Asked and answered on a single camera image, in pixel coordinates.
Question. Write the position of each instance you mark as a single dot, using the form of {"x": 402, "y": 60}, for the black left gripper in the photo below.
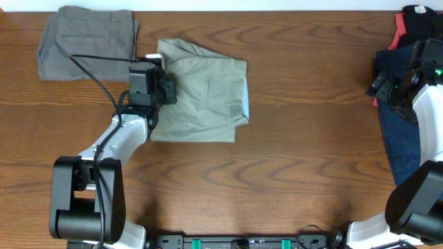
{"x": 169, "y": 86}

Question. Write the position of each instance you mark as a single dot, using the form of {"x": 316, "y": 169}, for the black garment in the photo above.
{"x": 419, "y": 23}

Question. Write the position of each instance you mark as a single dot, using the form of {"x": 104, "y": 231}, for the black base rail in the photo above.
{"x": 308, "y": 241}

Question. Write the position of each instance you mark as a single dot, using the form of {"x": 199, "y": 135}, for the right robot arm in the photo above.
{"x": 408, "y": 89}

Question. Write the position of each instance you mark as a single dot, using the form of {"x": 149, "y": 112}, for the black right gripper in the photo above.
{"x": 382, "y": 88}

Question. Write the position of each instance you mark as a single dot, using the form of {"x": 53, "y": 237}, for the red garment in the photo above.
{"x": 400, "y": 31}

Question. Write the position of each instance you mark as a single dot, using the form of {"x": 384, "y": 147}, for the folded grey shorts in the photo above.
{"x": 102, "y": 42}

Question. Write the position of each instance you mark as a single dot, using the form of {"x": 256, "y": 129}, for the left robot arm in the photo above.
{"x": 87, "y": 207}

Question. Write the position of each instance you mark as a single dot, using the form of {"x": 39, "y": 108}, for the navy blue garment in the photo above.
{"x": 401, "y": 138}

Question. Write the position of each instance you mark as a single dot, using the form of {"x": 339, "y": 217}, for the khaki green shorts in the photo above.
{"x": 212, "y": 97}

